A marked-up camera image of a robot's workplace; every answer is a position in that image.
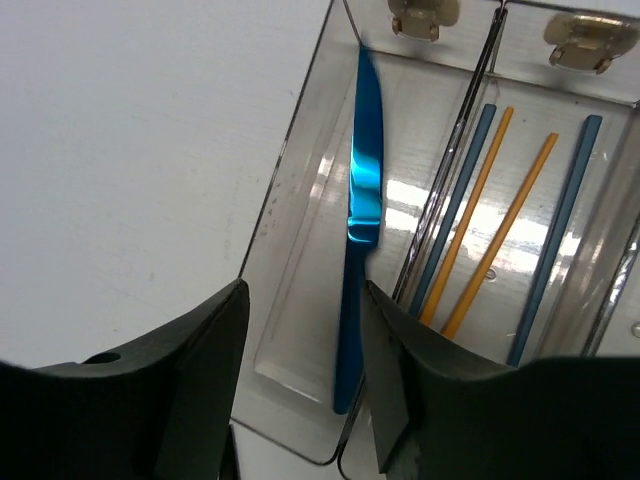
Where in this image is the blue knife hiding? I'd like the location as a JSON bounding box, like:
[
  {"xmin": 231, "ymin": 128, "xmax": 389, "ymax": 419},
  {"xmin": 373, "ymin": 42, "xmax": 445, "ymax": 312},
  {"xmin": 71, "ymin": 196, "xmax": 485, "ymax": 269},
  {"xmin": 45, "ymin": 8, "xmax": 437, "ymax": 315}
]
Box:
[{"xmin": 333, "ymin": 47, "xmax": 385, "ymax": 415}]

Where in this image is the wooden chopstick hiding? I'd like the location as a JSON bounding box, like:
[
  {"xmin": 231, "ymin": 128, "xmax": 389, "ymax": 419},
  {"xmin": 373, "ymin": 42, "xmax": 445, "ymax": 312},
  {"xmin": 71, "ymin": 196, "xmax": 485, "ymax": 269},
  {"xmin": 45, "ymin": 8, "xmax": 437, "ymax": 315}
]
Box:
[
  {"xmin": 440, "ymin": 132, "xmax": 559, "ymax": 340},
  {"xmin": 419, "ymin": 106, "xmax": 514, "ymax": 325}
]

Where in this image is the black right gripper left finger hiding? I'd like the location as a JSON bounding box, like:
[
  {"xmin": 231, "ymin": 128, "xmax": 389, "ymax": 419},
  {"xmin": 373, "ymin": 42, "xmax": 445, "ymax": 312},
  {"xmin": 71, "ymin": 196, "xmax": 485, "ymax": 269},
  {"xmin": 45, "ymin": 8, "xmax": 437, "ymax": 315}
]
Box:
[{"xmin": 1, "ymin": 279, "xmax": 249, "ymax": 479}]

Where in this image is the grey metal chopstick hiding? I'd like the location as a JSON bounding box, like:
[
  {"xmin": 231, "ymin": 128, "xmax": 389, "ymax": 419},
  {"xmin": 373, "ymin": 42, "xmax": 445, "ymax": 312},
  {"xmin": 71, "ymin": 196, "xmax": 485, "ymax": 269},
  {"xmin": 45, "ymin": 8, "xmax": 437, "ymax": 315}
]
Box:
[
  {"xmin": 506, "ymin": 114, "xmax": 603, "ymax": 367},
  {"xmin": 409, "ymin": 104, "xmax": 497, "ymax": 317}
]

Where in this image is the clear container far left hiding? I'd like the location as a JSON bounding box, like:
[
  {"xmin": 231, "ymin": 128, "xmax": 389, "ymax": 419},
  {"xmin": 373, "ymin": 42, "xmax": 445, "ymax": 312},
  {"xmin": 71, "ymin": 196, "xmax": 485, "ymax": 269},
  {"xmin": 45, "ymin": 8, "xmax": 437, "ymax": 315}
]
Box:
[{"xmin": 233, "ymin": 1, "xmax": 506, "ymax": 467}]

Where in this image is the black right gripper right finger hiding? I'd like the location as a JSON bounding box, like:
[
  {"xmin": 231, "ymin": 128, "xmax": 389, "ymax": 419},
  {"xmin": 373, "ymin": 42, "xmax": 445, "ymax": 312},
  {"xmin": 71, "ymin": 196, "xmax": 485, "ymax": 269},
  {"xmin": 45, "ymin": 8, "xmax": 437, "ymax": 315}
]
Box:
[{"xmin": 364, "ymin": 282, "xmax": 639, "ymax": 479}]

